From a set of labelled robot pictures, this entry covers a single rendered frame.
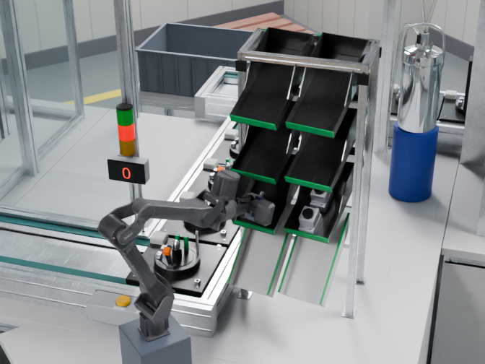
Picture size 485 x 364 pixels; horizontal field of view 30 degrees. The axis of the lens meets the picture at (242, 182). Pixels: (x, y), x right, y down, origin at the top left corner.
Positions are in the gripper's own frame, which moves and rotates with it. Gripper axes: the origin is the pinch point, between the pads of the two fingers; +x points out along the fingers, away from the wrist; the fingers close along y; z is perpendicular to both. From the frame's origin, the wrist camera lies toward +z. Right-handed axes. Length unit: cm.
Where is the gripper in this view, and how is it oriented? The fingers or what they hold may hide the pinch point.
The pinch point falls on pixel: (250, 199)
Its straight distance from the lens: 241.6
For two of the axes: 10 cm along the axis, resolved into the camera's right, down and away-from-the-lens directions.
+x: 5.2, -1.7, 8.4
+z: 2.0, -9.3, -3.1
